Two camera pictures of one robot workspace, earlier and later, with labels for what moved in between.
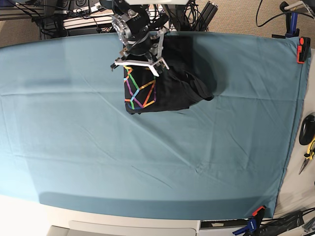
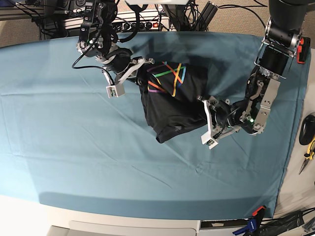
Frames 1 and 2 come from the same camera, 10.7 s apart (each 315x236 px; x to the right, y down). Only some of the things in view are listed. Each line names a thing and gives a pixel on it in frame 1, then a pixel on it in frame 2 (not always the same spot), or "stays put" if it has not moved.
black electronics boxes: (78, 8) stays put
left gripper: (144, 50) to (135, 65)
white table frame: (83, 224) stays put
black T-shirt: (187, 81) to (171, 94)
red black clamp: (302, 49) stays put
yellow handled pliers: (309, 155) stays put
